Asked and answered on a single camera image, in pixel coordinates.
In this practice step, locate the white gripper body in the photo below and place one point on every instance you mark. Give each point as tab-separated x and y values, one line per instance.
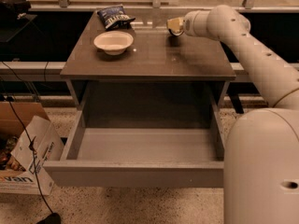
189	24

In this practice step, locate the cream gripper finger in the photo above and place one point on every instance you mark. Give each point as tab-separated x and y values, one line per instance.
175	24

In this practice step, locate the blue pepsi can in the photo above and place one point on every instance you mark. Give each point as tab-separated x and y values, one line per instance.
175	33

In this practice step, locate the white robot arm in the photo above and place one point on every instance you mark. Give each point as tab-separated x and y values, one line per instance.
261	155

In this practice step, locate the grey cabinet with glossy top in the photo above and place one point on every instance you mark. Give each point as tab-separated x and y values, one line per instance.
155	55

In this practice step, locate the open grey top drawer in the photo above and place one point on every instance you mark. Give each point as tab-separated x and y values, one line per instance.
152	135

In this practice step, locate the blue chip bag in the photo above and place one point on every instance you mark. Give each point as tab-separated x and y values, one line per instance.
114	17

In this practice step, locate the white paper bowl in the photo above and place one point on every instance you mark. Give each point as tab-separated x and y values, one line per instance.
114	42

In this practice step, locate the black side table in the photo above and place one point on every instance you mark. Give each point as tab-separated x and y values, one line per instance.
21	28

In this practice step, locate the black bag on shelf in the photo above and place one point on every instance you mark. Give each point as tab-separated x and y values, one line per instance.
11	9

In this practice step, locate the cardboard box with white flaps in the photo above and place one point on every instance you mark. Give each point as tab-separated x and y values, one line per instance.
36	142

